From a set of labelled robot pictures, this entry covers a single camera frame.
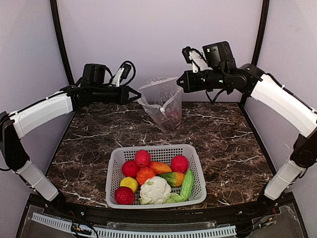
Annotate clear zip top bag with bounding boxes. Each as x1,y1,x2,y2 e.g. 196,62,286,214
137,77,183,133

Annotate red chili pepper toy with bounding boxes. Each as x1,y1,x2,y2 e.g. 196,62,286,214
167,111,182,123

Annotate red wrinkled fruit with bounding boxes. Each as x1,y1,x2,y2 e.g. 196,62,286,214
171,155,189,173
114,186,135,205
135,150,151,168

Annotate orange pumpkin toy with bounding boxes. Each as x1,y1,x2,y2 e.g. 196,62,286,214
136,167,156,185

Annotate yellow lemon toy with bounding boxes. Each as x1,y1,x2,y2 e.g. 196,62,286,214
120,177,139,193

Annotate white cauliflower toy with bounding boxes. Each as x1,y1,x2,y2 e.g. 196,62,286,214
139,177,184,205

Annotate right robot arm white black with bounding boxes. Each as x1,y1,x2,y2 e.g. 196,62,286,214
176,41,317,201

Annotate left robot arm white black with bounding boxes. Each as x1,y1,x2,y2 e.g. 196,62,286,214
0,60,141,202

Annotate white perforated plastic basket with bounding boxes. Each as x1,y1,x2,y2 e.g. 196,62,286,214
106,144,207,209

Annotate red tomato fruit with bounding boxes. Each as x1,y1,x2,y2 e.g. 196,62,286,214
121,160,140,178

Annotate orange yellow mango toy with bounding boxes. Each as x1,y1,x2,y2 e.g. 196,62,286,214
148,161,172,175

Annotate green orange mango toy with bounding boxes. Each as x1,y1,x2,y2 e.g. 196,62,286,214
159,172,185,187

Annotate red wrinkled fruit front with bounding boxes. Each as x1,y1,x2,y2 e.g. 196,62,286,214
114,186,135,205

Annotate green bitter gourd toy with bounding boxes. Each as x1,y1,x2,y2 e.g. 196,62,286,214
180,169,195,201

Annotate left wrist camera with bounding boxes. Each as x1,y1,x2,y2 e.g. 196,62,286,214
110,63,132,87

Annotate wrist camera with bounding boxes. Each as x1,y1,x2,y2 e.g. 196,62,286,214
182,46,208,73
110,63,132,87

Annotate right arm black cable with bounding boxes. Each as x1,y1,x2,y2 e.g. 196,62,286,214
205,89,226,105

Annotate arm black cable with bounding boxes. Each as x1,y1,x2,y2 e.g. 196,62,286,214
205,89,226,105
104,60,136,87

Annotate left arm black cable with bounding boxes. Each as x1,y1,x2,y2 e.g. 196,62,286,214
104,60,136,87

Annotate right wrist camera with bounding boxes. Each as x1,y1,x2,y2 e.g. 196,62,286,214
182,46,208,73

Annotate right black frame post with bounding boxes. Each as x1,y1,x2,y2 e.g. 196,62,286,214
251,0,270,66

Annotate black frame post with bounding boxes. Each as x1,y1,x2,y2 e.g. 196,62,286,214
50,0,74,85
251,0,270,66

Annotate left black frame post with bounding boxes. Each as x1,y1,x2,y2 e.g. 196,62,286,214
50,0,74,85

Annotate black front rail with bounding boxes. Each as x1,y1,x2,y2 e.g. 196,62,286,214
29,192,298,233

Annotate left electronics board wires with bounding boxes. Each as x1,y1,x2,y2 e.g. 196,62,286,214
66,210,100,238

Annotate electronics board wires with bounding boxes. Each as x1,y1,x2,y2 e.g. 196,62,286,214
252,208,280,230
66,210,100,238

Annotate white slotted cable duct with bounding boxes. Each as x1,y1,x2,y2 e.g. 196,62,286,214
32,212,237,238

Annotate right electronics board wires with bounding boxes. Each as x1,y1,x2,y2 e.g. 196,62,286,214
252,208,280,230

